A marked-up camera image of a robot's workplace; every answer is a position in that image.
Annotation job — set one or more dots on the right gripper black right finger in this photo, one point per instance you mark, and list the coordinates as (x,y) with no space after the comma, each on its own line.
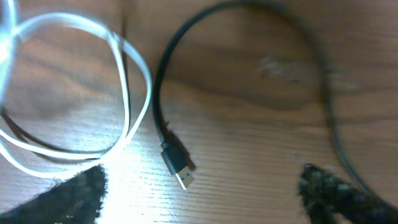
(324,195)

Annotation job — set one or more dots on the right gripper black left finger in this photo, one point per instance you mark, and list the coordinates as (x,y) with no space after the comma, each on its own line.
(77,200)

